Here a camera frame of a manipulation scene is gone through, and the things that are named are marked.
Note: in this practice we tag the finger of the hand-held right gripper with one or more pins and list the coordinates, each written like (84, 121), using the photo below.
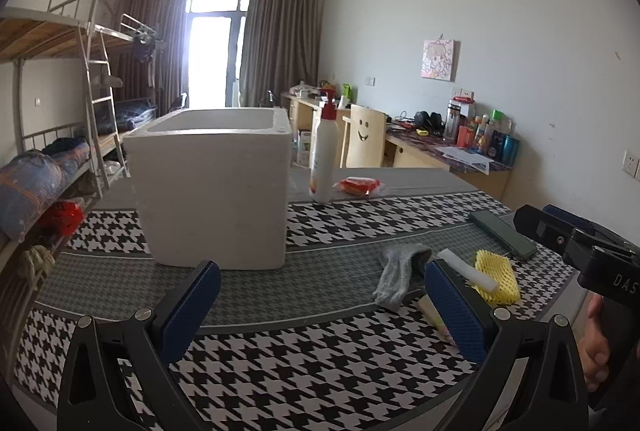
(537, 226)
(560, 212)

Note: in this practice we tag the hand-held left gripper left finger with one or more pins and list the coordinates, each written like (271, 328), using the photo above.
(190, 306)

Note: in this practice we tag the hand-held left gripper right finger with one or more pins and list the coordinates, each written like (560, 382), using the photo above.
(457, 311)

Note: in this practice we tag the green tissue packet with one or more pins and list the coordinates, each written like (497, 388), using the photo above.
(430, 311)

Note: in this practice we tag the white foam strip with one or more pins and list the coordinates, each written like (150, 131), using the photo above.
(465, 268)

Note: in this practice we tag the yellow foam net sleeve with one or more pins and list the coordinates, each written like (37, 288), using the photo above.
(495, 276)

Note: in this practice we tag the grey sock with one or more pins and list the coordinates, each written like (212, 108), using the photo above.
(395, 276)

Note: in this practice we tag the white foam box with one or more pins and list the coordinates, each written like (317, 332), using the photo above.
(210, 201)

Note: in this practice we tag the person's right hand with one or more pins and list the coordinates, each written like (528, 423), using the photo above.
(595, 351)

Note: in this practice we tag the dark green long case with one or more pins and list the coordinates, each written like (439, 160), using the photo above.
(500, 233)

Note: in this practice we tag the cluster of toiletry bottles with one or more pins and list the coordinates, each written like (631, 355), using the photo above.
(500, 143)

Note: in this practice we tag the printed papers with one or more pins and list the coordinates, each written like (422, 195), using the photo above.
(465, 157)

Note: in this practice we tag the wooden desk patterned cover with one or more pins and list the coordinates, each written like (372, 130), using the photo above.
(425, 158)

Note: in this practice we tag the houndstooth tablecloth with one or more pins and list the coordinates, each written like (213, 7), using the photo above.
(325, 361)

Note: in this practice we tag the black headphones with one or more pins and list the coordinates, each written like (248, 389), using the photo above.
(430, 120)

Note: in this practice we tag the red bag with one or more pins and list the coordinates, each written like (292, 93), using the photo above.
(62, 217)

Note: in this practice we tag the red snack packet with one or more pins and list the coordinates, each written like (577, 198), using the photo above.
(357, 186)

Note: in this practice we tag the pack of water bottles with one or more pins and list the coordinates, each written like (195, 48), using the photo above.
(303, 148)

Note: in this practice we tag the wooden chair smiley face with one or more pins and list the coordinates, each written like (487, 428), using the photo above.
(365, 136)

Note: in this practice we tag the blue orange patterned quilt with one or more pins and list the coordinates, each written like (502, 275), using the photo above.
(35, 186)

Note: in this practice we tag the white pump bottle red cap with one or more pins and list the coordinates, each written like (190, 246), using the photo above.
(322, 161)

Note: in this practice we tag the blue plaid bedding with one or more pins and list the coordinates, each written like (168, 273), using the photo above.
(127, 116)

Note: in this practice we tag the metal bunk bed ladder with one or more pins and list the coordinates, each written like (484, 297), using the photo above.
(102, 100)

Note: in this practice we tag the plain wooden desk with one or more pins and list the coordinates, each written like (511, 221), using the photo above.
(300, 111)

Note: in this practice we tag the green box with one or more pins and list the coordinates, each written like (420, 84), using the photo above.
(346, 90)

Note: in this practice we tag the glass balcony door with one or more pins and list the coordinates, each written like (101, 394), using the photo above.
(215, 51)

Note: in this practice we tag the dark hanging clothes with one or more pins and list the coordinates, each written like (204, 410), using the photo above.
(144, 48)

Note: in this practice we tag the brown curtain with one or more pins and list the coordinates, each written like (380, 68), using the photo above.
(280, 36)
(165, 36)

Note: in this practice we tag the metal bunk bed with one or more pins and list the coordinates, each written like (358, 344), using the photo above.
(30, 31)
(120, 33)

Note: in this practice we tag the wall poster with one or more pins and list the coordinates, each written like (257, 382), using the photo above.
(438, 59)

